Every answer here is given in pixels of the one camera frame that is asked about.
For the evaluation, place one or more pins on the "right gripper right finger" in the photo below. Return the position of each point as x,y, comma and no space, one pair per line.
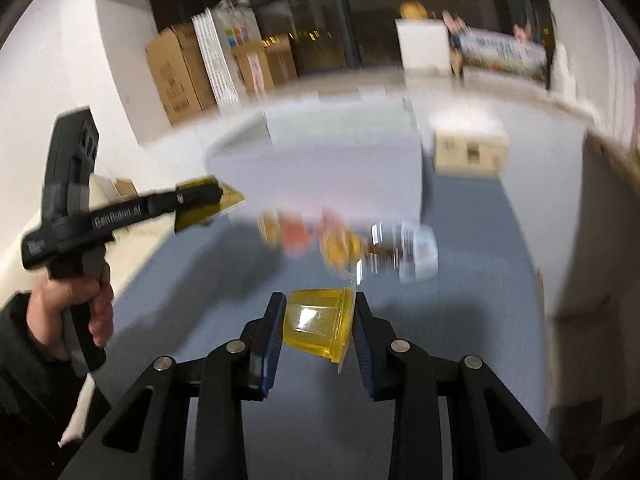
452,418

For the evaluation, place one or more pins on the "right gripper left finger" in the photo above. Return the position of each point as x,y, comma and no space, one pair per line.
144,436

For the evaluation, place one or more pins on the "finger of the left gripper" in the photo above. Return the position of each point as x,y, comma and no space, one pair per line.
202,194

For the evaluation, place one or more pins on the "yellow foil snack packet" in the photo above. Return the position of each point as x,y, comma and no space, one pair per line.
231,198

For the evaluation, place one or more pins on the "yellow jelly cup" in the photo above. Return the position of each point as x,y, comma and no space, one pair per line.
341,248
319,322
270,229

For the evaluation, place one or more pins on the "dark sleeved left forearm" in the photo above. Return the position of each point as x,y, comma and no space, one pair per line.
38,398

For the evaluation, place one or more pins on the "pink jelly cup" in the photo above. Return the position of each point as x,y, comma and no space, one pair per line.
294,235
331,221

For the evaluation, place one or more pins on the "white perforated board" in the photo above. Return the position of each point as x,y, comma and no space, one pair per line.
219,62

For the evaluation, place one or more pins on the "large brown cardboard box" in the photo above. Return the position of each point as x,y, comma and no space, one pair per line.
179,73

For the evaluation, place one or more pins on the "small brown cardboard box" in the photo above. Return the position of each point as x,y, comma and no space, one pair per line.
266,64

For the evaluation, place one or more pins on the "blue grey table cloth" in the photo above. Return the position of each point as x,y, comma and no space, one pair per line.
201,287

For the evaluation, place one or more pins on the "white storage box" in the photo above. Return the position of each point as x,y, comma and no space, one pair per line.
361,159

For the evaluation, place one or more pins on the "white paper shopping bag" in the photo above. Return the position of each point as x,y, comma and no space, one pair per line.
235,24

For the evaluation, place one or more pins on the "brown white snack packet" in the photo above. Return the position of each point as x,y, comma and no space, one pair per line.
408,249

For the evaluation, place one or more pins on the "small beige printed carton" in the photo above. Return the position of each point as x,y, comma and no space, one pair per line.
477,154

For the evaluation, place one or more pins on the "white cube box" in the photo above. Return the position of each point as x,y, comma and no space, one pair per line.
423,45

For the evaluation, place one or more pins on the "orange round pomelo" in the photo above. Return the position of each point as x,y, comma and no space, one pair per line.
413,10

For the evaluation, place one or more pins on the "printed long carton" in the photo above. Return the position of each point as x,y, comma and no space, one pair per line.
503,53

